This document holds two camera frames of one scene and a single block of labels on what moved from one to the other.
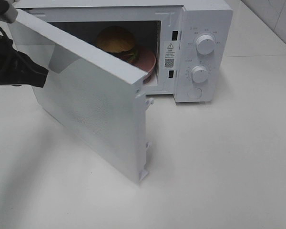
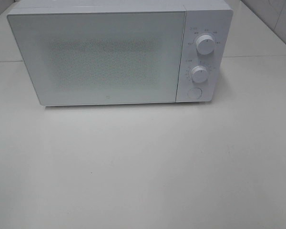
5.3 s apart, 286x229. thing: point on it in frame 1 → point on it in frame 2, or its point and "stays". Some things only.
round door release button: (194, 93) stays
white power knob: (205, 44) stays
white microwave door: (100, 92) → (100, 58)
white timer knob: (199, 74) stays
